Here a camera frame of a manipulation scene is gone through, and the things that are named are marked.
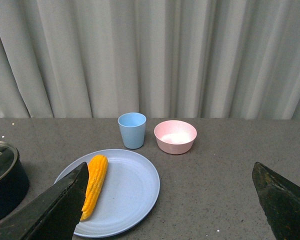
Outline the glass pot lid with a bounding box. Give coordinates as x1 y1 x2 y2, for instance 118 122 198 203
0 141 19 181

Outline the dark blue saucepan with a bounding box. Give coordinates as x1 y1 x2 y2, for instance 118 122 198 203
0 156 30 220

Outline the light blue plate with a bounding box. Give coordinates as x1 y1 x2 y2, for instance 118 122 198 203
57 149 160 238

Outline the white curtain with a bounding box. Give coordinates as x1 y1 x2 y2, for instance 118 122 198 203
0 0 300 120

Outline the light blue cup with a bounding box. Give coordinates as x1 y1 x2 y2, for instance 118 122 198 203
117 112 147 150

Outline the yellow corn cob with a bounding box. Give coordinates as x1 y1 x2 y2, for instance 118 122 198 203
80 154 108 221

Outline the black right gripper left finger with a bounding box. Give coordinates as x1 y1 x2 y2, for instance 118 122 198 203
0 162 89 240

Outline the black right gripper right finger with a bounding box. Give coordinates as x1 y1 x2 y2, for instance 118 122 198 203
252 162 300 240

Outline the pink bowl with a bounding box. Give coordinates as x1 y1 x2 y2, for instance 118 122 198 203
154 120 197 155

